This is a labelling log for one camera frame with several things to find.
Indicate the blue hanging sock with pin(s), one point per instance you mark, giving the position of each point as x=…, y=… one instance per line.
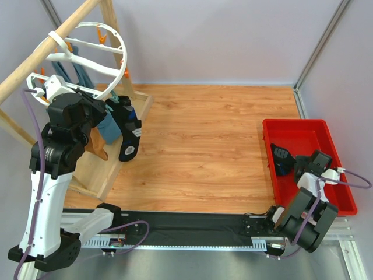
x=82, y=75
x=109, y=129

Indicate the brown cream hanging sock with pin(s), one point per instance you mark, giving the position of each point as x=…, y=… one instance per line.
x=96, y=144

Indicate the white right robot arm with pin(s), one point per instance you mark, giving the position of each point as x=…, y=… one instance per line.
x=201, y=176

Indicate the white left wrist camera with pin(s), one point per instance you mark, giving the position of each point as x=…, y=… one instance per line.
x=333, y=176

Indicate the orange clothes peg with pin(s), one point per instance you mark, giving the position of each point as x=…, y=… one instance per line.
x=101, y=37

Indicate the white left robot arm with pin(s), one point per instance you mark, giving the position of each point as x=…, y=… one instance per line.
x=49, y=175

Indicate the wooden drying rack frame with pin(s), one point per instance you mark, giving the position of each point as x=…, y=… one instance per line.
x=93, y=176

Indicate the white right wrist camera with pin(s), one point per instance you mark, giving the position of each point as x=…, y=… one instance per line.
x=51, y=88

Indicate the aluminium corner frame post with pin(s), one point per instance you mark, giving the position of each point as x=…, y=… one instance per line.
x=322, y=42

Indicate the red plastic bin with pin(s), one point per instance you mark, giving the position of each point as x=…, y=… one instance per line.
x=300, y=138

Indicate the teal clothes peg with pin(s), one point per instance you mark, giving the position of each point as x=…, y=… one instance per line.
x=113, y=98

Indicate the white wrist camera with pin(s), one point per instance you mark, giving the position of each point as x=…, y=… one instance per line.
x=333, y=176
x=51, y=88

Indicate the white round clip hanger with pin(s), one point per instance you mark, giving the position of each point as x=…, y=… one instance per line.
x=36, y=80

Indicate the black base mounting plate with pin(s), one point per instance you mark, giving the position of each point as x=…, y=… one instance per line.
x=201, y=229

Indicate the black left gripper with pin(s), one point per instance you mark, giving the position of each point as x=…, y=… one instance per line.
x=316, y=163

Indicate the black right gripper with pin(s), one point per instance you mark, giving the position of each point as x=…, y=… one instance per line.
x=95, y=111

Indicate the long black patterned sock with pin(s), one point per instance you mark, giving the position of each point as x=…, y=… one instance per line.
x=125, y=116

